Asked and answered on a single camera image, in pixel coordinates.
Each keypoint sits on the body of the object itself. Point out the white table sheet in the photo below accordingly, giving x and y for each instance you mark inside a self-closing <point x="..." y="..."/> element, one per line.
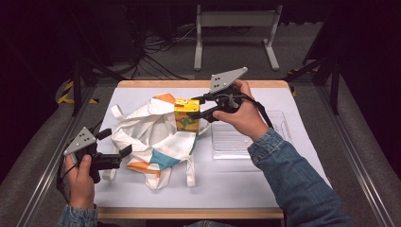
<point x="236" y="186"/>

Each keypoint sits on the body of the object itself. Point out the yellow black hazard tape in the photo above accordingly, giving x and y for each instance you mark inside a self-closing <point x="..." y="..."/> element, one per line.
<point x="66" y="94"/>

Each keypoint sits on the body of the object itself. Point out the yellow drink carton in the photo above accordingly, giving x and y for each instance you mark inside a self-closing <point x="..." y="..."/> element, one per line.
<point x="186" y="119"/>

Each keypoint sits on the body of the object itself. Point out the white tote bag colour patches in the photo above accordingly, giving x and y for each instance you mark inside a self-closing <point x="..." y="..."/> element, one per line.
<point x="148" y="138"/>

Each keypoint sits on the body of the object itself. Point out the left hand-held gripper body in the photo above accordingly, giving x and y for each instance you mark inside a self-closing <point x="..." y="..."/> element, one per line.
<point x="82" y="140"/>

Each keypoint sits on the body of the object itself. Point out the white metal stand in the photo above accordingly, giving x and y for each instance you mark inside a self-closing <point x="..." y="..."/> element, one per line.
<point x="236" y="19"/>

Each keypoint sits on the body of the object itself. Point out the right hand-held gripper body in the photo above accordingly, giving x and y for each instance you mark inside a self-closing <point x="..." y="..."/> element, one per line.
<point x="225" y="80"/>

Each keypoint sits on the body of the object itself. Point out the clear plastic tray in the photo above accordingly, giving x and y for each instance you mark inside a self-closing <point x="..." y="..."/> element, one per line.
<point x="233" y="142"/>

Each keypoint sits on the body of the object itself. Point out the person's denim leg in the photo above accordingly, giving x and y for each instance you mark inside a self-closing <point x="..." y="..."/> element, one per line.
<point x="208" y="224"/>

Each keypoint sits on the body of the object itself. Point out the aluminium frame rail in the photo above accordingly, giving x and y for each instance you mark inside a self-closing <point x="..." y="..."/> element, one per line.
<point x="356" y="157"/>
<point x="47" y="170"/>

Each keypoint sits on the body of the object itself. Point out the person's left hand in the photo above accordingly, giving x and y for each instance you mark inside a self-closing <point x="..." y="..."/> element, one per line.
<point x="80" y="183"/>

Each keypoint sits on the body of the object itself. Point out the black tripod stand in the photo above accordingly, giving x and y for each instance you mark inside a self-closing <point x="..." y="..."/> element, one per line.
<point x="83" y="72"/>
<point x="327" y="75"/>

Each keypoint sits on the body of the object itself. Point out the person's right hand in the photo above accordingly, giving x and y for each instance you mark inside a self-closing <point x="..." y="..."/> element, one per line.
<point x="246" y="119"/>

